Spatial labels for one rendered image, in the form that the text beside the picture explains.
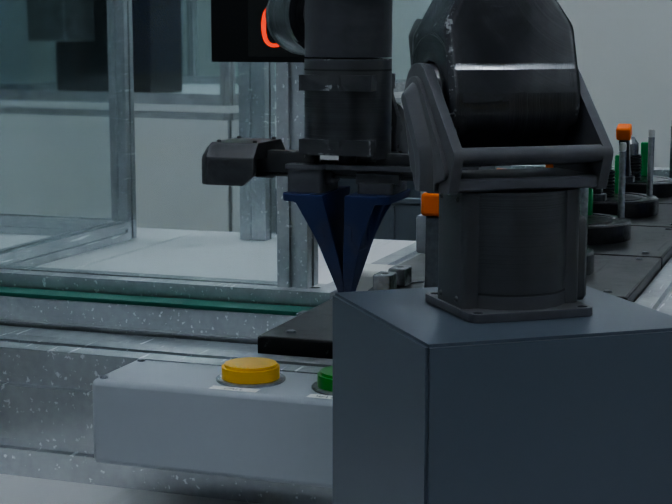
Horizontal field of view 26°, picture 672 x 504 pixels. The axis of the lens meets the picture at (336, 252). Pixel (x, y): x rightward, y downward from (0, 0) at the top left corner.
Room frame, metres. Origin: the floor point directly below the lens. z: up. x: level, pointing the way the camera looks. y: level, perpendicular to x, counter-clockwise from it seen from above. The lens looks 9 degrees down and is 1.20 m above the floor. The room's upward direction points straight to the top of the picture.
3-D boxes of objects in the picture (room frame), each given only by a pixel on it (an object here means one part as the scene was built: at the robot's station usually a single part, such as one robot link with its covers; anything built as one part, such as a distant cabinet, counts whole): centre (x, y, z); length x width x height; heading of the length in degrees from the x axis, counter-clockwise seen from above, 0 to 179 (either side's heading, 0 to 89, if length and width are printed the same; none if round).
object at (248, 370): (0.97, 0.06, 0.96); 0.04 x 0.04 x 0.02
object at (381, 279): (1.15, -0.04, 1.00); 0.02 x 0.01 x 0.02; 161
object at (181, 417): (0.97, 0.06, 0.93); 0.21 x 0.07 x 0.06; 71
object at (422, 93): (0.72, -0.08, 1.15); 0.09 x 0.07 x 0.06; 108
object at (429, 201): (1.11, -0.08, 1.04); 0.04 x 0.02 x 0.08; 161
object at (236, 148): (0.96, -0.01, 1.14); 0.19 x 0.06 x 0.08; 72
